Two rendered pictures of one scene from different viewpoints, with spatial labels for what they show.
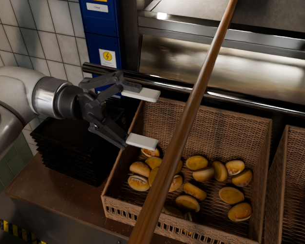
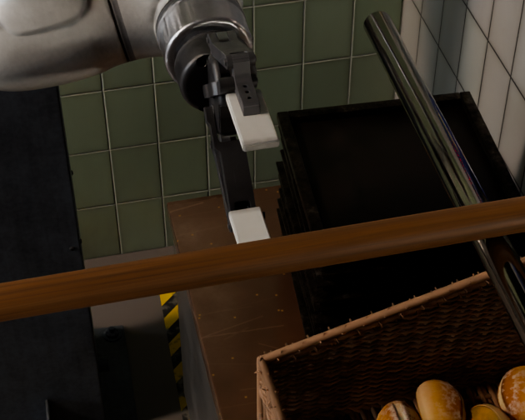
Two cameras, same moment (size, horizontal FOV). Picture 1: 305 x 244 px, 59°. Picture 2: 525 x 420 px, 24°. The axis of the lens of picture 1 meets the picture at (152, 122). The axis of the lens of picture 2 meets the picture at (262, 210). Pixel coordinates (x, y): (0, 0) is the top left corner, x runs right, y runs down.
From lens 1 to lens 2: 71 cm
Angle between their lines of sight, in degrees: 41
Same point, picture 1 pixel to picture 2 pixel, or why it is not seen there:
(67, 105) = (182, 63)
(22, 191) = (192, 233)
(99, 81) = (217, 50)
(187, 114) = (316, 235)
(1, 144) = (57, 57)
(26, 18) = not seen: outside the picture
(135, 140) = (244, 223)
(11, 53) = not seen: outside the picture
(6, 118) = (95, 21)
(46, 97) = (171, 26)
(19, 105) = (133, 13)
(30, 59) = not seen: outside the picture
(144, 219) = (14, 285)
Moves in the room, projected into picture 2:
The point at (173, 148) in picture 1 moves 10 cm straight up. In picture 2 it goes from (196, 254) to (191, 159)
